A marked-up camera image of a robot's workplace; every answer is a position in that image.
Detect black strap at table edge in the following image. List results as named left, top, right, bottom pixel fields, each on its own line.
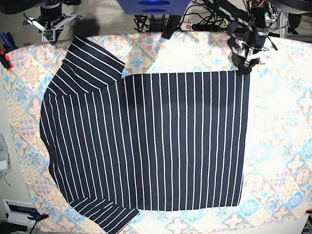
left=161, top=14, right=180, bottom=40

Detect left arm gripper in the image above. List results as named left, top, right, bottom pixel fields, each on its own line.
left=231, top=38, right=269, bottom=75

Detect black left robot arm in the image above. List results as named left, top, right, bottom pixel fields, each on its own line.
left=227, top=0, right=278, bottom=75

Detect blue box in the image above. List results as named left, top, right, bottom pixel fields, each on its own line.
left=117, top=0, right=191, bottom=15

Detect white power strip red switch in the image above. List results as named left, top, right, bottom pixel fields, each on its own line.
left=180, top=22, right=228, bottom=32

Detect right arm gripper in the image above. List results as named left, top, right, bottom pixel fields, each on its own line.
left=23, top=14, right=82, bottom=42

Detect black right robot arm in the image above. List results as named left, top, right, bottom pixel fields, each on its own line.
left=22, top=0, right=82, bottom=45

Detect patterned tile tablecloth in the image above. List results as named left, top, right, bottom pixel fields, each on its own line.
left=0, top=32, right=312, bottom=234

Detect orange blue clamp lower left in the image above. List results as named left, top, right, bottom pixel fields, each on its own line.
left=27, top=213, right=49, bottom=222

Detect navy white striped T-shirt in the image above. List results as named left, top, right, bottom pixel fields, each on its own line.
left=40, top=37, right=250, bottom=234

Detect white floor tray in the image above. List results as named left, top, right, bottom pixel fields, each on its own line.
left=2, top=199, right=38, bottom=227

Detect tangled black cables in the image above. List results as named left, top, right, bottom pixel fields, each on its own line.
left=133, top=14, right=169, bottom=33

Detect white device left edge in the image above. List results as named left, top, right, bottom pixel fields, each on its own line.
left=0, top=133, right=12, bottom=173

